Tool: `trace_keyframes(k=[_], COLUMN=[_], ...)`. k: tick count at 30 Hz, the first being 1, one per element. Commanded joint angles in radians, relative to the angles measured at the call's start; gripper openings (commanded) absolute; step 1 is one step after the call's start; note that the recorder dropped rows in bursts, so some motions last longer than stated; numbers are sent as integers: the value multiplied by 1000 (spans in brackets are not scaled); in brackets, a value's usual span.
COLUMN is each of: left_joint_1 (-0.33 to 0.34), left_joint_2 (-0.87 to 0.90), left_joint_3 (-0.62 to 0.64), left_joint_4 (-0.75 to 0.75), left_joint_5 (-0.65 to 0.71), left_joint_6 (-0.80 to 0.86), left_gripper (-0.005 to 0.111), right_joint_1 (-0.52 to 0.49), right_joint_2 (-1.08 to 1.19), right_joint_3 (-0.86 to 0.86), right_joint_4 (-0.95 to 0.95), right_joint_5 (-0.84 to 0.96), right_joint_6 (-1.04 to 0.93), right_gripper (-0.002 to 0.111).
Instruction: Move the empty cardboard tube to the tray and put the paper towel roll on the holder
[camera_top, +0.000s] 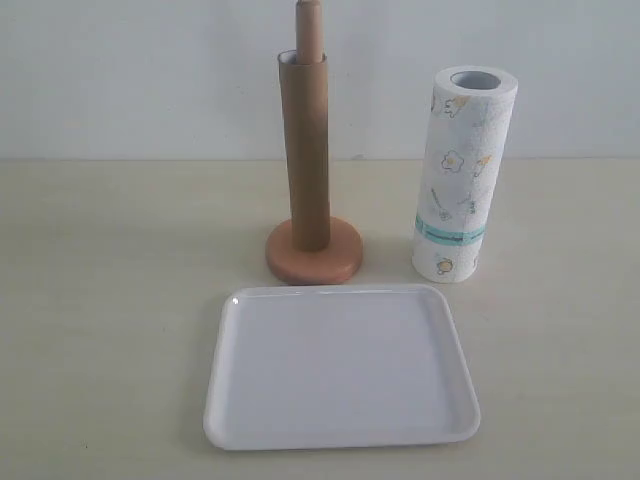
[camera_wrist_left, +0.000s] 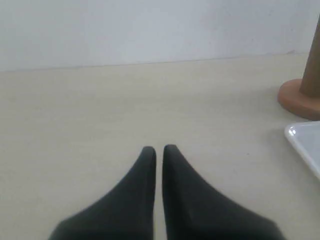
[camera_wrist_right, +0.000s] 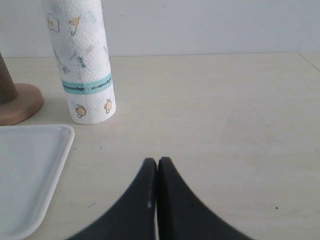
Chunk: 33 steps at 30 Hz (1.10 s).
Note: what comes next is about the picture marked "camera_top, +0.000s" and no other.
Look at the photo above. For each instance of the brown cardboard tube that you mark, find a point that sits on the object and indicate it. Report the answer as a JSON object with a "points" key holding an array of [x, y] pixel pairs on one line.
{"points": [[304, 99]]}

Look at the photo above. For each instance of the white rectangular tray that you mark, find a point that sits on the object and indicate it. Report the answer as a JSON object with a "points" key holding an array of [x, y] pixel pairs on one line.
{"points": [[343, 366]]}

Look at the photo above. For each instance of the patterned paper towel roll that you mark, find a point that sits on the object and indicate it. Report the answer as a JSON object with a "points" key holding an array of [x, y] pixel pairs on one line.
{"points": [[469, 118]]}

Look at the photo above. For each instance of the wooden paper towel holder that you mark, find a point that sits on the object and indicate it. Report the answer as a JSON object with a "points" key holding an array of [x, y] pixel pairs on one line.
{"points": [[343, 255]]}

